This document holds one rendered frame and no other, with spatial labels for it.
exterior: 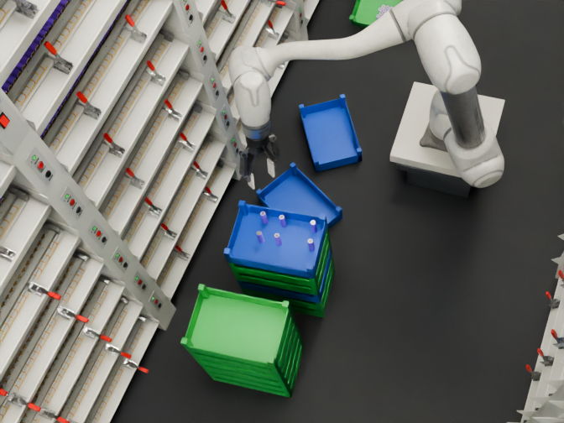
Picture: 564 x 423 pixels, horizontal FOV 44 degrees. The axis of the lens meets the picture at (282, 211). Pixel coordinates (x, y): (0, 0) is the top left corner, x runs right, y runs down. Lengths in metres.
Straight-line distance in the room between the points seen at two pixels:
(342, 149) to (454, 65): 1.17
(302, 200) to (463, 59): 1.18
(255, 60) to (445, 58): 0.60
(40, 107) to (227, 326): 0.94
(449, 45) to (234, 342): 1.11
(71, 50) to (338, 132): 1.50
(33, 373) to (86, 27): 0.96
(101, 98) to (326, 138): 1.31
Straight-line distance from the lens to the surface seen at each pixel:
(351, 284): 2.72
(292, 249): 2.35
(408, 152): 2.69
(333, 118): 3.08
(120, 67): 2.01
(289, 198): 2.89
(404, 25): 2.04
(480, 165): 2.42
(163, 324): 2.73
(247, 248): 2.37
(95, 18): 1.88
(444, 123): 2.53
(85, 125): 1.93
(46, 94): 1.78
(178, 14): 2.18
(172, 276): 2.73
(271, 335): 2.25
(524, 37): 3.38
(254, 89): 2.06
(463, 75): 1.92
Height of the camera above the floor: 2.54
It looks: 62 degrees down
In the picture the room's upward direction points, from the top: 16 degrees counter-clockwise
